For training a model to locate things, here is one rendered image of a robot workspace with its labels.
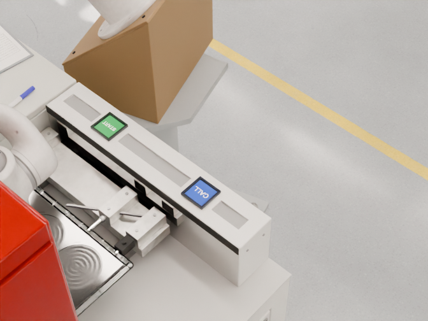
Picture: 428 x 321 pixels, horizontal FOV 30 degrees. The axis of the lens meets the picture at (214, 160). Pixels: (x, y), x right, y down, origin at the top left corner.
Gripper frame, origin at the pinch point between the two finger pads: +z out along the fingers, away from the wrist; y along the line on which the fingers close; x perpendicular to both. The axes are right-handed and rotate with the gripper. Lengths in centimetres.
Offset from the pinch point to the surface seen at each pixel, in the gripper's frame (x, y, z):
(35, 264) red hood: -11, -58, -87
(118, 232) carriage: -18.2, 6.4, 4.1
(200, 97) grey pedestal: -44, 44, 10
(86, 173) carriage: -14.4, 22.8, 4.0
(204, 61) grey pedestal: -48, 55, 10
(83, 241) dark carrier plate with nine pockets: -11.3, 4.4, 2.0
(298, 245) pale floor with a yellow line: -76, 47, 92
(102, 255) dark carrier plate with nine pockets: -14.4, 0.4, 2.0
